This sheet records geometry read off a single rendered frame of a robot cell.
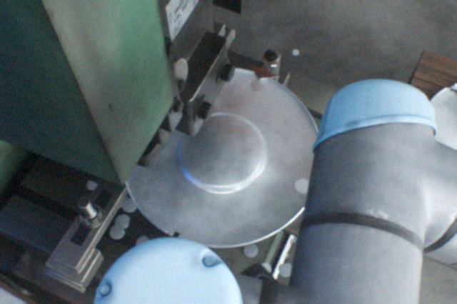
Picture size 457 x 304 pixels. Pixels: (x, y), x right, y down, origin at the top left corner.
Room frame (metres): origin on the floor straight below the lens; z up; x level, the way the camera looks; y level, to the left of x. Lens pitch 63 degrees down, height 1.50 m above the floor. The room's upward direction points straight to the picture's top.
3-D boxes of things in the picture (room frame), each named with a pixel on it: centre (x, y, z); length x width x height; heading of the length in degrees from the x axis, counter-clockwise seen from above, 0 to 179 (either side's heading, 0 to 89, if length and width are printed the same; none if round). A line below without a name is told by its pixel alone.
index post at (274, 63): (0.53, -0.06, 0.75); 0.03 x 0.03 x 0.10; 65
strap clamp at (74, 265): (0.27, 0.20, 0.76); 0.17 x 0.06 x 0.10; 155
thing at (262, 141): (0.37, 0.01, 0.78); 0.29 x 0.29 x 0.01
